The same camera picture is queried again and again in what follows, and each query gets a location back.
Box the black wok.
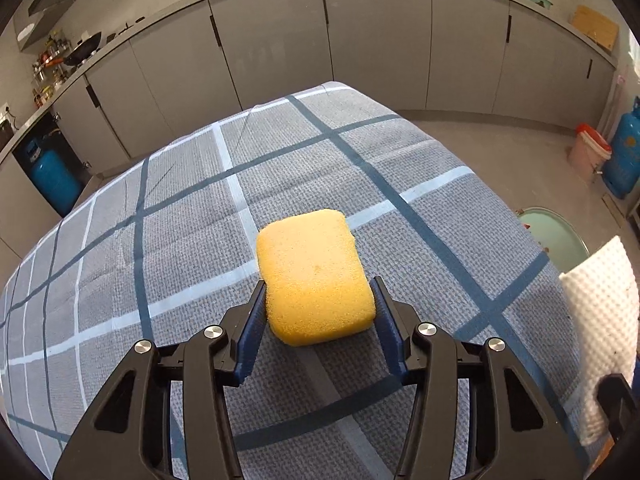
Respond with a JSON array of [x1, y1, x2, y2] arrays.
[[62, 32, 104, 66]]

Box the grey kitchen base cabinets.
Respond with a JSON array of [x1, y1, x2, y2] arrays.
[[0, 0, 619, 261]]

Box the pink mop handle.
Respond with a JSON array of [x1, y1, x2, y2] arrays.
[[611, 74, 627, 128]]

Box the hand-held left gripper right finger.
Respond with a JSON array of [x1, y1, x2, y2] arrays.
[[369, 275, 586, 480]]

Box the tall blue gas cylinder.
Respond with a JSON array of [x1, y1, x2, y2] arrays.
[[603, 99, 640, 200]]

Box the spice rack with bottles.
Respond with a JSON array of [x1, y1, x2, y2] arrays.
[[30, 32, 71, 107]]

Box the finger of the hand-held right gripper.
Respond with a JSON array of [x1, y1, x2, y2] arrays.
[[595, 373, 640, 444]]

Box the yellow sponge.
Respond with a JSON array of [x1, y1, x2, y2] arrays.
[[255, 208, 377, 347]]

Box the white foam sheet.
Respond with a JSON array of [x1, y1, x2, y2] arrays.
[[558, 235, 640, 445]]

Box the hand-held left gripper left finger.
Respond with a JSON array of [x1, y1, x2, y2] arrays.
[[52, 279, 269, 480]]

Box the pink bucket with red liner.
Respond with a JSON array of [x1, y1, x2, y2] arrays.
[[567, 123, 614, 181]]

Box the grey blue plaid tablecloth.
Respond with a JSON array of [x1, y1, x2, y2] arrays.
[[0, 81, 603, 480]]

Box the blue gas cylinder under counter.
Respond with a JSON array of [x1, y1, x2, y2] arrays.
[[27, 137, 84, 216]]

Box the small wooden cutting board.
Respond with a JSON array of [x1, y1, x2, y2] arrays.
[[569, 4, 620, 52]]

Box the pale green round bin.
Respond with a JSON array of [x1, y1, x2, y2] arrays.
[[518, 206, 591, 274]]

